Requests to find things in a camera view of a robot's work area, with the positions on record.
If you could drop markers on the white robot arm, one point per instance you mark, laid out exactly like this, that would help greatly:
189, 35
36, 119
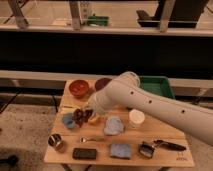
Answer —
125, 90

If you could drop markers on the yellow banana peel toy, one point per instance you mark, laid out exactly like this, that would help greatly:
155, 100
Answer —
69, 109

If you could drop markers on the blue plastic cup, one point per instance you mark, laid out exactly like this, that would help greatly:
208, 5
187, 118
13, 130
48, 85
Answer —
67, 121

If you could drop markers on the green plastic tray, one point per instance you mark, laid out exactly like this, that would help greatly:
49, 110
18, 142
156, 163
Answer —
158, 85

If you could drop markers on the purple bowl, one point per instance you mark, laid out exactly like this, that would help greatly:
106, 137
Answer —
101, 83

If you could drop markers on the metal fork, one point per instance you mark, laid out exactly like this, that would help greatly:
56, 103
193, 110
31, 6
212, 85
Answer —
97, 139

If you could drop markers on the black rectangular block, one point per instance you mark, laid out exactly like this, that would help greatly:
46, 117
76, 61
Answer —
84, 154

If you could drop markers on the black handled peeler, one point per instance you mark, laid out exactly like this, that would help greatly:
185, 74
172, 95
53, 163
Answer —
169, 145

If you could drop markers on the green object on shelf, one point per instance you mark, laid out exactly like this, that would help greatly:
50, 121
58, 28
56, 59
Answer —
97, 20

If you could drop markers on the blue sponge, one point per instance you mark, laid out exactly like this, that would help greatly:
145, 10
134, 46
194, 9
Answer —
122, 151

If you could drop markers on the white plastic cup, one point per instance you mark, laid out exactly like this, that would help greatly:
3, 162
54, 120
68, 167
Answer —
136, 118

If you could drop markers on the yellow round fruit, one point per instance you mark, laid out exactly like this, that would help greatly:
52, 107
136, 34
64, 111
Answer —
94, 120

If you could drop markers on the small metal cup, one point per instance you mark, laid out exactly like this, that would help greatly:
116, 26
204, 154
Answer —
55, 141

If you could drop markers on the orange bowl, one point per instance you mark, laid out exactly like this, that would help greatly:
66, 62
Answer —
79, 88

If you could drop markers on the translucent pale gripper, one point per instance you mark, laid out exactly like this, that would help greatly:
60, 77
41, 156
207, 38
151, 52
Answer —
89, 112

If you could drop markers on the wooden table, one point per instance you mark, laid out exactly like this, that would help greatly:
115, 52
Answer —
91, 136

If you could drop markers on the crumpled blue cloth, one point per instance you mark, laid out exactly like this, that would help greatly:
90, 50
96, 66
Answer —
113, 126

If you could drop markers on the dark red grape bunch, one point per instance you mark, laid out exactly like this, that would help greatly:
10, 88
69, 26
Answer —
79, 118

